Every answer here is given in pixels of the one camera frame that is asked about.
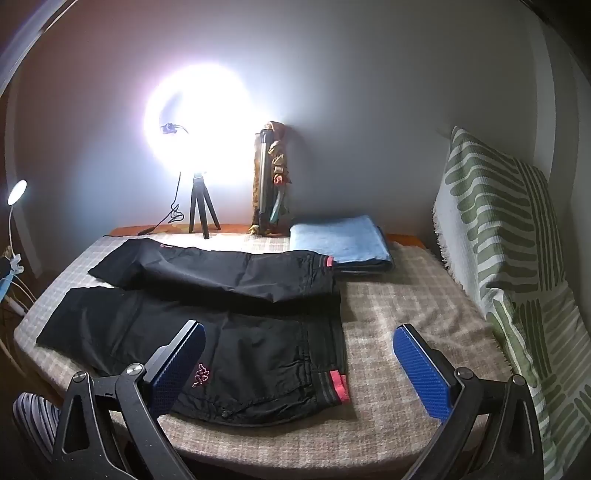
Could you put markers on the folded metal stand with cloth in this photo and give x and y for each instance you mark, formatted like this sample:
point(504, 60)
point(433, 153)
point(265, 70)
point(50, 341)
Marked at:
point(270, 180)

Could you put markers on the bright ring light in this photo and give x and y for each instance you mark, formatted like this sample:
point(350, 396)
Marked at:
point(202, 118)

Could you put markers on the green striped white cushion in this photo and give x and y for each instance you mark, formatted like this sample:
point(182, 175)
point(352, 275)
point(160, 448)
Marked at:
point(499, 238)

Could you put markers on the striped grey trouser leg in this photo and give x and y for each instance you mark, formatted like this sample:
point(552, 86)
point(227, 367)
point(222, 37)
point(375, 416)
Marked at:
point(37, 419)

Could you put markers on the small white desk lamp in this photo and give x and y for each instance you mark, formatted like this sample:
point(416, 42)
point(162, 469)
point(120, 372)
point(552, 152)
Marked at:
point(15, 195)

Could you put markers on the black mini tripod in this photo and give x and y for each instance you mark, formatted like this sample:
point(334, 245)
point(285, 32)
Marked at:
point(200, 207)

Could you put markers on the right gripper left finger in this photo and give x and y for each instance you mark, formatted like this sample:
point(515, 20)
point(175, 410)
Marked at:
point(108, 427)

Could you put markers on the folded light blue towel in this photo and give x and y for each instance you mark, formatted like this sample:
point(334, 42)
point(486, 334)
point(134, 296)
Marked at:
point(356, 245)

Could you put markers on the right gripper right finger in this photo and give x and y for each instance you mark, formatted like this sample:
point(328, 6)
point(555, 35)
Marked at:
point(488, 429)

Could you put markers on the checkered beige bed blanket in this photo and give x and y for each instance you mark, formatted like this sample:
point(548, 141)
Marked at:
point(385, 426)

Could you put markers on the black track pants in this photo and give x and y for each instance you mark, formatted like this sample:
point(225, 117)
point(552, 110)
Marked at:
point(274, 350)

